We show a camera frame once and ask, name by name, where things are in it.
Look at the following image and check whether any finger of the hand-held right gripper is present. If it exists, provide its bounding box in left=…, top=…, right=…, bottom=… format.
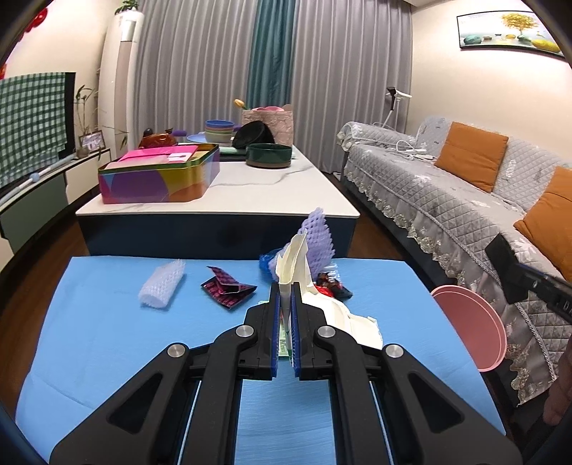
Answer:
left=485, top=232, right=572, bottom=325

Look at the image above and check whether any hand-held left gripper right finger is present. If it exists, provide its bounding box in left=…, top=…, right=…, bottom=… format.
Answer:
left=291, top=283, right=521, bottom=465

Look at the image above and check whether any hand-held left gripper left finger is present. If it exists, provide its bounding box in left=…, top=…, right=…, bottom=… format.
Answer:
left=49, top=284, right=281, bottom=465

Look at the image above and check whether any green printed plastic pouch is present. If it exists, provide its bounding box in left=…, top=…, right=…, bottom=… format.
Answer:
left=278, top=313, right=296, bottom=361

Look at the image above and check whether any dark red patterned wrapper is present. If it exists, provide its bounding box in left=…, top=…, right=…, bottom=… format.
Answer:
left=200, top=265, right=258, bottom=309

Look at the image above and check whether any cream torn paper carton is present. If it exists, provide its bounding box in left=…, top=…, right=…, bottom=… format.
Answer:
left=273, top=230, right=384, bottom=358

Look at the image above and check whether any pink plastic basin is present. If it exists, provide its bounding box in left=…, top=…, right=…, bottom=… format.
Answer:
left=430, top=285, right=508, bottom=373

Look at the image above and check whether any purple foam net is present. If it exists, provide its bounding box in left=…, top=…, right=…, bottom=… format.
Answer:
left=303, top=206, right=336, bottom=275

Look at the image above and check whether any orange cushion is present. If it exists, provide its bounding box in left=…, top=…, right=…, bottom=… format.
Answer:
left=514, top=166, right=572, bottom=274
left=433, top=122, right=509, bottom=194

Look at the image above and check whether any blue crumpled plastic bag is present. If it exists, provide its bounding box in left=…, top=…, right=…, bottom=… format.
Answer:
left=258, top=251, right=281, bottom=282

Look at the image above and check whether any grey quilted sofa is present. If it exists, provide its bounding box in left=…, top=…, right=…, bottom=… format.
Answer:
left=336, top=115, right=572, bottom=407

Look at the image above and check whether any white foam net sleeve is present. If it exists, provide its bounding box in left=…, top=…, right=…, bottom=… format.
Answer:
left=138, top=258, right=187, bottom=312

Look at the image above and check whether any white marble coffee table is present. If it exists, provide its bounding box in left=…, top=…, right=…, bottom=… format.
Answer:
left=76, top=143, right=360, bottom=259

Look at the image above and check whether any blue table cloth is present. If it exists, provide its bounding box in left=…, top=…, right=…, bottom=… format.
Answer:
left=15, top=256, right=508, bottom=465

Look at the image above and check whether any dark green bowl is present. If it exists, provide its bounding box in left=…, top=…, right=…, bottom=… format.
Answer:
left=246, top=143, right=293, bottom=169

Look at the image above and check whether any colourful tin box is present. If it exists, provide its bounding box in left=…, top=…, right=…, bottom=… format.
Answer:
left=97, top=144, right=221, bottom=205

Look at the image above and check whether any black bowl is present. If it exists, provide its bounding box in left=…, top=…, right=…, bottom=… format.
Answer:
left=231, top=120, right=275, bottom=150

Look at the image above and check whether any white floor lamp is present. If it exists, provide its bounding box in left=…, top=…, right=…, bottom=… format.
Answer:
left=380, top=86, right=413, bottom=135

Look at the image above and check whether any beige lace basket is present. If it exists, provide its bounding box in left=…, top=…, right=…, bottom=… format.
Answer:
left=241, top=104, right=294, bottom=147

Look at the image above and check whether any light blue plate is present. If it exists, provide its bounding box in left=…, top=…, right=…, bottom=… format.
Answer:
left=187, top=133, right=233, bottom=146

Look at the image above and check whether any pink paper sheet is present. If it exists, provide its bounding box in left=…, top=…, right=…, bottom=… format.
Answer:
left=106, top=144, right=216, bottom=171

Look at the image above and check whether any red teapot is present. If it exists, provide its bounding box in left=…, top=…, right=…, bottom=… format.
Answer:
left=138, top=127, right=178, bottom=149

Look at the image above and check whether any grey curtain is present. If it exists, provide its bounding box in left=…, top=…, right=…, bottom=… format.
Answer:
left=134, top=0, right=261, bottom=150
left=288, top=0, right=414, bottom=176

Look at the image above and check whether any teal curtain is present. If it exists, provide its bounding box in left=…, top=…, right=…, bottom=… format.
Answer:
left=246, top=0, right=296, bottom=146

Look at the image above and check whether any television cabinet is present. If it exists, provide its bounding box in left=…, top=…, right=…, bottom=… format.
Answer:
left=0, top=147, right=112, bottom=264

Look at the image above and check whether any white rod with blue ball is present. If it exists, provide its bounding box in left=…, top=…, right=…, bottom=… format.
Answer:
left=0, top=152, right=85, bottom=204

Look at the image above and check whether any white standing air conditioner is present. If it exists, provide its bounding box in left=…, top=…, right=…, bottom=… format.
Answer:
left=97, top=11, right=146, bottom=158

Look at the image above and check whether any bamboo plant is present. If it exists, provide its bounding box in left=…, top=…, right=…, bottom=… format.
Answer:
left=74, top=85, right=129, bottom=158

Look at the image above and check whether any black television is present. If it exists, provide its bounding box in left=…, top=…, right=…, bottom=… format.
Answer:
left=0, top=72, right=77, bottom=193

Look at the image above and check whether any green checked cloth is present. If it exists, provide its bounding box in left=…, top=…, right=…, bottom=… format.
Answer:
left=0, top=72, right=68, bottom=191

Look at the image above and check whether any white cable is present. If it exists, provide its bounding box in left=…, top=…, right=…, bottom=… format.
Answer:
left=371, top=123, right=430, bottom=155

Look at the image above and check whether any framed wall picture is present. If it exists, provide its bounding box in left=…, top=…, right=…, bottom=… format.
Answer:
left=457, top=11, right=566, bottom=60

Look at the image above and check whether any red wall ornament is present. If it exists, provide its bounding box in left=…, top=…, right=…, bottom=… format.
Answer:
left=17, top=6, right=49, bottom=42

